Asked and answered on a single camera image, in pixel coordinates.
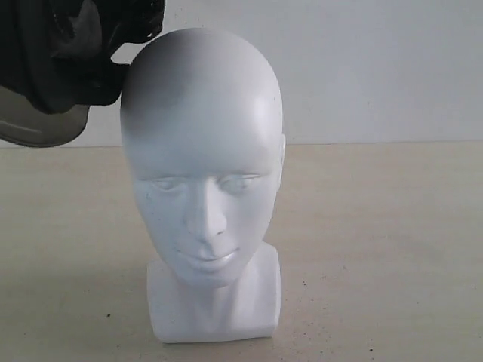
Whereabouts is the black helmet with tinted visor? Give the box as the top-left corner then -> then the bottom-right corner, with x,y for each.
1,0 -> 166,148

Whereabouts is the white mannequin head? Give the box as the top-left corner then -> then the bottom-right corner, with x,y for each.
120,28 -> 286,343

